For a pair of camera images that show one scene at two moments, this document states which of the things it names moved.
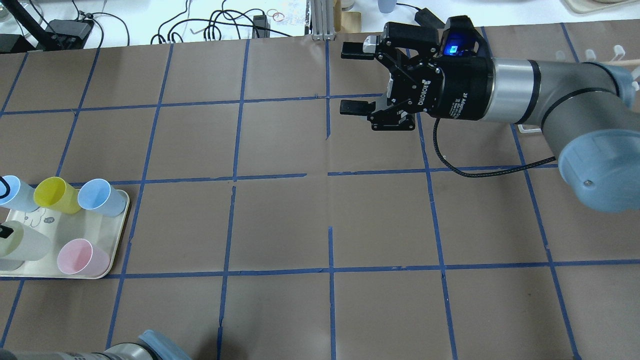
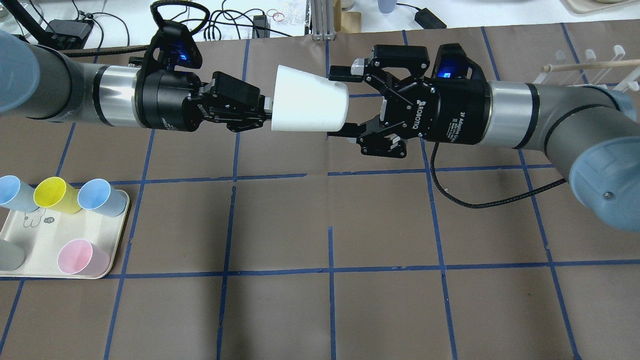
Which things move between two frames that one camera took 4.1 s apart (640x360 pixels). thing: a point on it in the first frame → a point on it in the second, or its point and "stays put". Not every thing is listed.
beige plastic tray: x=105 y=232 stays put
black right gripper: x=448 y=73 → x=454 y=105
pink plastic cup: x=78 y=256 stays put
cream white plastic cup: x=24 y=244 → x=303 y=102
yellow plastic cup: x=54 y=193 stays put
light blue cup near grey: x=21 y=196 stays put
